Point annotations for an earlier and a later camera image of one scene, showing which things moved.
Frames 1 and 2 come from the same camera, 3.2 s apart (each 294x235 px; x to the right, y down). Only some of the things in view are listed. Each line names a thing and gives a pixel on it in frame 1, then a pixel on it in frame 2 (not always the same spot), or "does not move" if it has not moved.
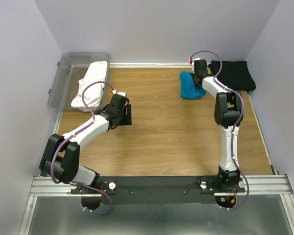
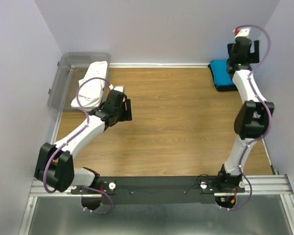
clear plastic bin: (71, 68) does not move
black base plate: (152, 190) does not move
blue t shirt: (188, 89) -> (220, 75)
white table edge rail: (151, 65) does not move
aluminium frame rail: (261, 185) does not move
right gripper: (193, 74) -> (253, 58)
